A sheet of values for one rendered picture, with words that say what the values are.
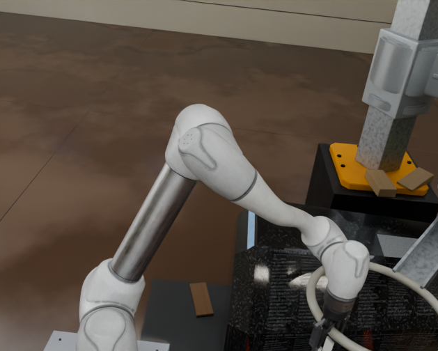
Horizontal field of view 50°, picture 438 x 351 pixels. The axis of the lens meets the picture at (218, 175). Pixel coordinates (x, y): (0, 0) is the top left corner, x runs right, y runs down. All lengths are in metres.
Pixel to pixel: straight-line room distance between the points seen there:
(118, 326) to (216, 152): 0.54
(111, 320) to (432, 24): 2.04
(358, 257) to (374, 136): 1.53
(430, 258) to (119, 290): 1.20
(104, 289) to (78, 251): 1.87
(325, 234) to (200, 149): 0.57
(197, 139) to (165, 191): 0.26
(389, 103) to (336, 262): 1.44
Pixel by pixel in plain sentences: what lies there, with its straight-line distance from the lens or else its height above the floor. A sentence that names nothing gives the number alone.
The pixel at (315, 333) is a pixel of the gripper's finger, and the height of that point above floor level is 1.00.
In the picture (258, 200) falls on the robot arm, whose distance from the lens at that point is 1.14.
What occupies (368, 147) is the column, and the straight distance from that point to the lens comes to 2.88.
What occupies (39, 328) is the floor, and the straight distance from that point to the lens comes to 2.87.
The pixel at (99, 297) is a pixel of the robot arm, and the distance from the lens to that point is 1.43.
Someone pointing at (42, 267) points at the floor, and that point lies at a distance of 3.21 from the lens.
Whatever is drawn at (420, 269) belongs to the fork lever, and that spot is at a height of 0.96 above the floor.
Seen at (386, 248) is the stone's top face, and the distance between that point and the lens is 2.17.
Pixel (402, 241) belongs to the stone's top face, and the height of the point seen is 0.87.
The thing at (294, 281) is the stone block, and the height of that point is 0.77.
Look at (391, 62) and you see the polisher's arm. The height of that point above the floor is 1.44.
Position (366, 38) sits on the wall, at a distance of 8.14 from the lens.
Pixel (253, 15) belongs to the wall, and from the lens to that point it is 7.90.
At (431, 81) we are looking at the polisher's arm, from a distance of 2.66.
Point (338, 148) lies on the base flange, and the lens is 3.07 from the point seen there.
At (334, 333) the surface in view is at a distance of 1.57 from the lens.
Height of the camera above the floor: 2.14
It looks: 32 degrees down
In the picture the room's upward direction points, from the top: 6 degrees clockwise
